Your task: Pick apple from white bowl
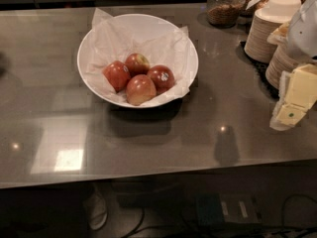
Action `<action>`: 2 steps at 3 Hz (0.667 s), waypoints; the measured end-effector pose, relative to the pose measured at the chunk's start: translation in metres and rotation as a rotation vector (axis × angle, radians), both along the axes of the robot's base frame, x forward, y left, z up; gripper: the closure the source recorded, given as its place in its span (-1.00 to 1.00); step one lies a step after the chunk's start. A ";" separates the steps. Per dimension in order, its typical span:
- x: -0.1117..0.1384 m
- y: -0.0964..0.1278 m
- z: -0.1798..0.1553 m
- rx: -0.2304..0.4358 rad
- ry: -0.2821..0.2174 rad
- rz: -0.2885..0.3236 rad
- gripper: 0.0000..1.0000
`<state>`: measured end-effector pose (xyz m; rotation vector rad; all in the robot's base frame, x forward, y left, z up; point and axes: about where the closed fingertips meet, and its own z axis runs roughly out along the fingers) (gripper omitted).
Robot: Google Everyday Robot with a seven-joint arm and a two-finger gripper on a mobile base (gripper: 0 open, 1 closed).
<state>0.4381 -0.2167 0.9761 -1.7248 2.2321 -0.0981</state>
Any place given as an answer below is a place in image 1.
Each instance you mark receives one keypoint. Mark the red apple back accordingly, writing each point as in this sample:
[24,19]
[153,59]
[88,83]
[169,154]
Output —
[137,64]

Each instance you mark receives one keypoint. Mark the black mat under plates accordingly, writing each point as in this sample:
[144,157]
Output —
[260,70]

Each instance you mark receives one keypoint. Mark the glass jar with granola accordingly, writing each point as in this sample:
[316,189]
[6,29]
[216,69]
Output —
[224,13]

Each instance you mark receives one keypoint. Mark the red apple front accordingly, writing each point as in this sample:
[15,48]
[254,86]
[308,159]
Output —
[140,89]

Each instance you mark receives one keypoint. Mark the white tissue paper liner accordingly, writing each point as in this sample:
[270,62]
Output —
[132,40]

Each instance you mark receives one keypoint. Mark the red apple left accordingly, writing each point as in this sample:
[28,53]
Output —
[117,75]

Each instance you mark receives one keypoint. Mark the red apple right with sticker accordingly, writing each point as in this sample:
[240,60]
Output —
[162,77]

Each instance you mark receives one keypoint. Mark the paper plate stack front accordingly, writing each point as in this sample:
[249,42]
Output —
[279,63]

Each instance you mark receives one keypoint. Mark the white shoe on floor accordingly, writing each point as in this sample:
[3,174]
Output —
[96,209]

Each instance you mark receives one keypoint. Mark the white paper bowl stack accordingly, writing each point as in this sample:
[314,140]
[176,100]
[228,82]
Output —
[278,11]

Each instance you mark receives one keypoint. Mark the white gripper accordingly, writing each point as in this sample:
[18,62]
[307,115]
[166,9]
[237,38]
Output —
[304,34]

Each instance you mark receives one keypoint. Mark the dark box on floor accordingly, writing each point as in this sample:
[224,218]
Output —
[221,209]

